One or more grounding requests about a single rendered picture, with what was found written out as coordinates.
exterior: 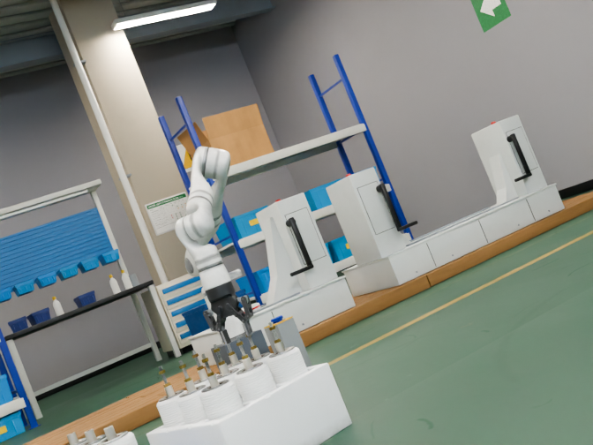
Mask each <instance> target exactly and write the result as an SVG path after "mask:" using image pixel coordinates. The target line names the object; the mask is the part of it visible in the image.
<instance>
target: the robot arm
mask: <svg viewBox="0 0 593 445"><path fill-rule="evenodd" d="M230 161H231V160H230V154H229V152H228V151H226V150H222V149H218V148H212V147H198V148H197V149H196V151H195V153H194V156H193V160H192V166H191V190H190V195H189V198H188V201H187V206H186V213H187V216H185V217H183V218H180V219H179V220H177V222H176V226H175V230H176V235H177V237H178V238H179V240H180V241H181V242H182V244H183V245H184V246H185V248H186V252H185V258H184V262H185V267H186V270H187V272H188V273H189V274H190V275H191V276H200V280H201V282H202V285H203V288H202V289H201V292H202V294H203V297H204V299H205V301H206V304H207V307H208V309H207V310H205V311H204V312H203V315H204V317H205V319H206V322H207V324H208V326H209V327H210V329H211V330H212V331H217V332H218V334H219V337H220V338H221V342H222V344H224V343H225V344H228V343H231V342H233V341H235V340H236V338H237V337H239V338H241V337H243V336H245V335H246V336H247V337H248V336H251V335H252V328H251V324H250V322H249V319H250V318H251V317H252V316H253V315H254V314H253V310H252V307H251V301H250V299H249V296H248V295H245V296H243V297H240V298H239V297H238V296H237V295H236V292H235V289H234V286H233V284H232V282H231V280H232V279H234V278H237V277H239V276H241V275H242V273H241V270H239V269H237V270H234V271H232V272H229V273H228V271H227V269H226V268H225V266H224V264H223V262H222V259H221V255H220V254H219V251H218V249H217V247H216V246H215V245H211V244H208V242H209V241H210V239H211V238H212V237H213V236H214V234H215V232H216V231H217V230H218V228H219V226H220V223H221V212H222V204H223V196H224V191H225V187H226V183H227V178H228V174H229V166H230ZM204 177H205V178H211V179H216V180H215V181H214V184H213V185H212V186H210V185H209V184H208V182H207V181H206V180H205V179H204ZM239 302H240V303H241V305H243V308H244V311H243V310H242V309H241V308H240V307H239Z"/></svg>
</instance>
